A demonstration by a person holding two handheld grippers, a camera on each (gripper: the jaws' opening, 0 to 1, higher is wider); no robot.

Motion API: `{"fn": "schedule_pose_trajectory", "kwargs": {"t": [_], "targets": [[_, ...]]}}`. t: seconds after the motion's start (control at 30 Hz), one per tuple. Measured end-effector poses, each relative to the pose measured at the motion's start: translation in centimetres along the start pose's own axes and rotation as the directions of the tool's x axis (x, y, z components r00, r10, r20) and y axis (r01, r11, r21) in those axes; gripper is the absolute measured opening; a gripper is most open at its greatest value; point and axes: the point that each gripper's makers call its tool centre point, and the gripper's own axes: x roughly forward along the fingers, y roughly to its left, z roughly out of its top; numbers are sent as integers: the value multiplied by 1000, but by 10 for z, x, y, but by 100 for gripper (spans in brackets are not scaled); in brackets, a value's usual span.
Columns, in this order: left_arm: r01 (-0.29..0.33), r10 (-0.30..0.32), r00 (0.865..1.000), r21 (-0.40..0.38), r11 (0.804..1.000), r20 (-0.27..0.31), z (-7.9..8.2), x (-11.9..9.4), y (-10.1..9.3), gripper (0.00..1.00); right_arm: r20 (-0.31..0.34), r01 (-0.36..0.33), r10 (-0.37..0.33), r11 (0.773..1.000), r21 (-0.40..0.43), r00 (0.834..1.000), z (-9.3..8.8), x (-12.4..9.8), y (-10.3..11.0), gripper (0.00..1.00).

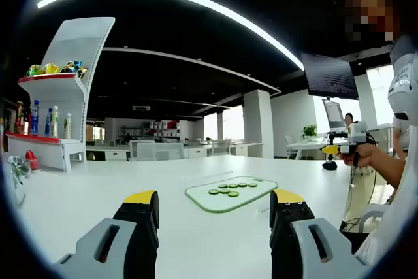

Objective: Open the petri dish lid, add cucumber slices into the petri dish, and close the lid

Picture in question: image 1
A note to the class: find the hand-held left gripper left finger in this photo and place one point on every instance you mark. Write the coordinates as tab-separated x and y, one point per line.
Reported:
130	226

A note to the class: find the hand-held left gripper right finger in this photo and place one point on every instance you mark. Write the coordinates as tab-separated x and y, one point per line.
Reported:
294	226

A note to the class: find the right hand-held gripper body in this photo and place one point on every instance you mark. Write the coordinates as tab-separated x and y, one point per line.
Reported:
357	133

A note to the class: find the group of cucumber slices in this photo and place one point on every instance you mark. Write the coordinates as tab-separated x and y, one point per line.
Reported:
233	194

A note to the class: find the person's right hand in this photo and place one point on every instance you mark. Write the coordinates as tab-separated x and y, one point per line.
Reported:
365	156

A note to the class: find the black monitor stand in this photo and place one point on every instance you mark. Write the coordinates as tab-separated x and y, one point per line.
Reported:
330	164

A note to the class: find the white office desk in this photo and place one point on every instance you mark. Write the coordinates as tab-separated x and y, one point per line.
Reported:
310	145

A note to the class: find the potted green plant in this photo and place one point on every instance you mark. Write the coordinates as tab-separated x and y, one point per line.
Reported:
309	131

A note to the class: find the monitor on stand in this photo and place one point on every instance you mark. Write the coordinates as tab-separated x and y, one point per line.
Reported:
334	115

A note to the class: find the white mesh office chair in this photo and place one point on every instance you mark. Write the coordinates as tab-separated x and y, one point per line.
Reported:
145	152
221	147
169	151
291	146

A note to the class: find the dark hanging screen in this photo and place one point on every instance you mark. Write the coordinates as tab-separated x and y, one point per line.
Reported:
330	76

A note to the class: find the white chest-worn device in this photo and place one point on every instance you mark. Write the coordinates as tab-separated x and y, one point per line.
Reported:
403	89

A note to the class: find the white plastic chair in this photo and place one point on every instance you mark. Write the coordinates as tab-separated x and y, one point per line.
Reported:
372	208

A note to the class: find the white green-rimmed cutting board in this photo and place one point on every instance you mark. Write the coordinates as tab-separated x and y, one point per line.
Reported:
209	202

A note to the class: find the row of white office desks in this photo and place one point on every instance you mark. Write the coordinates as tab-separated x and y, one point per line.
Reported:
196	152

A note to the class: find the rack of red white boxes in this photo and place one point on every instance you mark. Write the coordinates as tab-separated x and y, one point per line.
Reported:
161	128

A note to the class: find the white green drink bottle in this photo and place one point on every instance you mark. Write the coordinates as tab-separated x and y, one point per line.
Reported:
67	127

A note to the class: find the ceiling air vent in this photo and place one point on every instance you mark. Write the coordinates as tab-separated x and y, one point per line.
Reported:
141	108

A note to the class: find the red round object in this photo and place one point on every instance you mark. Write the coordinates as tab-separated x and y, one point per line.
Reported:
31	159

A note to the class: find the clear glass container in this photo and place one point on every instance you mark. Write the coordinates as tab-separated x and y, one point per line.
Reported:
19	166

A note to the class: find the white yellow drink bottle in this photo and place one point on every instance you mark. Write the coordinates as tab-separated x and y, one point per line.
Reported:
55	122

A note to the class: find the small blue bottle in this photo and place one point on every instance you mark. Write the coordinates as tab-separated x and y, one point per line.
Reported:
47	123

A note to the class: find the tall blue water bottle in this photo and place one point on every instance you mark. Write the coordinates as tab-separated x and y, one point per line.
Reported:
34	119

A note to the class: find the dark printed bottle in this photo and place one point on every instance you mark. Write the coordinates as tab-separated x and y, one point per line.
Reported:
19	119

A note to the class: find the black yellow snack packet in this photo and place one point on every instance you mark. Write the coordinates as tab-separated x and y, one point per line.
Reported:
82	72

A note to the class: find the blue snack packet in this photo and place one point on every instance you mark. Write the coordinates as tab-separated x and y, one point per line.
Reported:
71	66

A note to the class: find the green snack packet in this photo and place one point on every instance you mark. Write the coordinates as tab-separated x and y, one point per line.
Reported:
32	70

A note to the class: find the white display shelf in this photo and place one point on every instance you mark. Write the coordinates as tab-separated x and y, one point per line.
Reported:
75	47

